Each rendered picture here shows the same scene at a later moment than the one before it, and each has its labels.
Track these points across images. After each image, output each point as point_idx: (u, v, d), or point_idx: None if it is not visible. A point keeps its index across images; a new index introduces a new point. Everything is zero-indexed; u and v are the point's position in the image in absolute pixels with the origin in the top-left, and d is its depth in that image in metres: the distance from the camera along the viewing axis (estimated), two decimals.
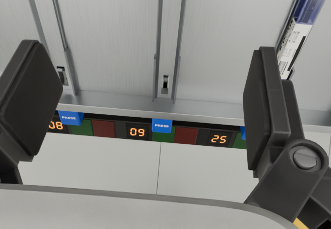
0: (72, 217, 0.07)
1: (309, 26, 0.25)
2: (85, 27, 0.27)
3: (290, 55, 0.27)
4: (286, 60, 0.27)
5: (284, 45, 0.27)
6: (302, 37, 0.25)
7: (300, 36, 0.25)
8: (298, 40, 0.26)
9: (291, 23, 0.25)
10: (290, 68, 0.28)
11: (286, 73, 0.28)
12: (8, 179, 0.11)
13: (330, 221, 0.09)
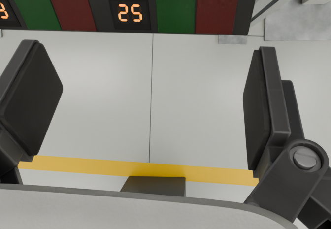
0: (72, 217, 0.07)
1: None
2: None
3: None
4: None
5: None
6: None
7: None
8: None
9: None
10: None
11: None
12: (8, 179, 0.11)
13: (330, 221, 0.09)
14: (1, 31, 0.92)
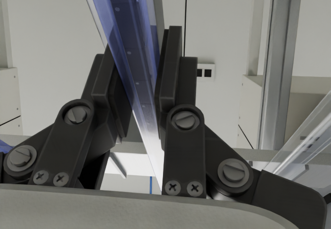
0: (72, 217, 0.07)
1: None
2: None
3: None
4: None
5: None
6: None
7: None
8: None
9: None
10: None
11: None
12: (93, 167, 0.11)
13: (210, 190, 0.10)
14: None
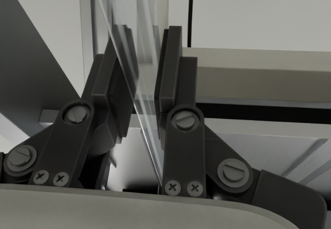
0: (72, 217, 0.07)
1: None
2: None
3: None
4: None
5: None
6: None
7: None
8: None
9: None
10: None
11: None
12: (93, 167, 0.11)
13: (210, 190, 0.10)
14: None
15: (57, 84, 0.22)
